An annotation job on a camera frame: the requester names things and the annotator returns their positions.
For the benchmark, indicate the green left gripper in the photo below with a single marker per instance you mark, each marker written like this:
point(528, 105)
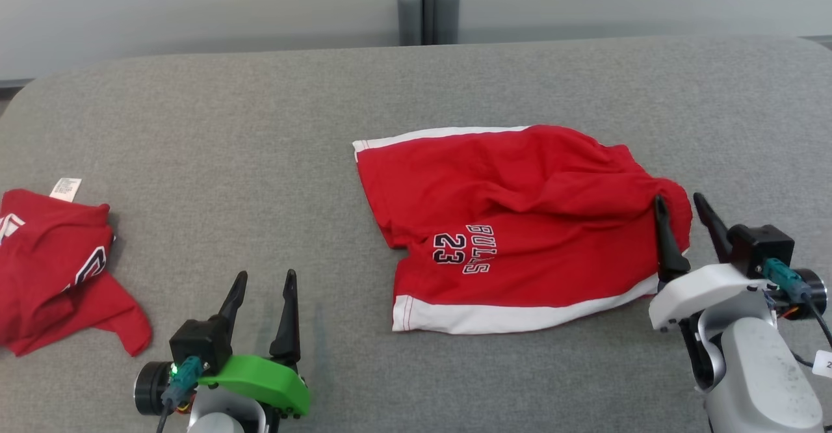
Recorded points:
point(260, 378)

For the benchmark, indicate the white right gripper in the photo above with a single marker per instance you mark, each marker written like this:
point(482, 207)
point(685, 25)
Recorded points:
point(702, 287)

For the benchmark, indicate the red Bulls 23 shorts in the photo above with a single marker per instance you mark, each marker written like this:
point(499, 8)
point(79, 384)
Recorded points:
point(520, 199)

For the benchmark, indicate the red Bulls jersey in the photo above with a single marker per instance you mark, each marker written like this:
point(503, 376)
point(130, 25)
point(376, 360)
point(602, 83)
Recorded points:
point(52, 270)

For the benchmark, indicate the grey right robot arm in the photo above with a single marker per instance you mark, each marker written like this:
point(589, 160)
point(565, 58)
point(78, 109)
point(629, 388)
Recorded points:
point(760, 374)

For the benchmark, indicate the grey round-topped cylinder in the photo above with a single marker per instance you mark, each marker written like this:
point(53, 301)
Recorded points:
point(447, 17)
point(409, 20)

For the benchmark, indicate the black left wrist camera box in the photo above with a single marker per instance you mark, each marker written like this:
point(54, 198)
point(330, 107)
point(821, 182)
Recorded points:
point(201, 342)

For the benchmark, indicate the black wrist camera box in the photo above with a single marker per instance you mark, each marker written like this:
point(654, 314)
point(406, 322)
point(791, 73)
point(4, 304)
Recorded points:
point(201, 342)
point(760, 244)

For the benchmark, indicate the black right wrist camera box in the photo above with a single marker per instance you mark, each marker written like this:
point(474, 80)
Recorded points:
point(760, 244)

